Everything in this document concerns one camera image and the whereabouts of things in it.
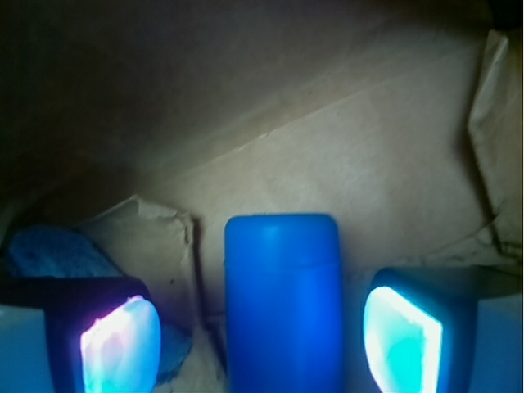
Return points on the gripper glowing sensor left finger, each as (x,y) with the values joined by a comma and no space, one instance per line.
(78,335)

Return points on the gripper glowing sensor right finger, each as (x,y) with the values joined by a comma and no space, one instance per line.
(447,329)

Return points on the blue plastic bottle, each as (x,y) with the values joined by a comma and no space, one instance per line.
(283,303)

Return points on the blue sponge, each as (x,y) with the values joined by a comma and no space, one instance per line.
(51,251)

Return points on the brown paper bag bin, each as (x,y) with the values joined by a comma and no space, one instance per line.
(221,108)

